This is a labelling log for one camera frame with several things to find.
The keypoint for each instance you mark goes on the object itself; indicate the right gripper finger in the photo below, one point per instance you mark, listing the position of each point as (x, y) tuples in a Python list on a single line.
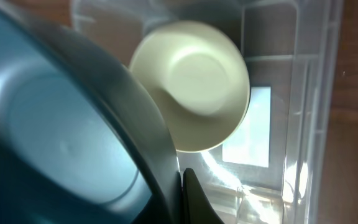
[(196, 207)]

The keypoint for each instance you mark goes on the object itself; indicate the clear plastic storage bin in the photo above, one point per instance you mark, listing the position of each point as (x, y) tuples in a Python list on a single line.
[(289, 46)]

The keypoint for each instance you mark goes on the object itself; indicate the cream large bowl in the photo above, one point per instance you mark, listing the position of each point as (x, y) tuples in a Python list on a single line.
[(198, 79)]

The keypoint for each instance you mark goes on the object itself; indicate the white paper label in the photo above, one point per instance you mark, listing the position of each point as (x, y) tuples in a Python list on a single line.
[(249, 145)]

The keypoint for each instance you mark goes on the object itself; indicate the dark blue top bowl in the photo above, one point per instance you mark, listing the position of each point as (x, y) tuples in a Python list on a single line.
[(81, 141)]

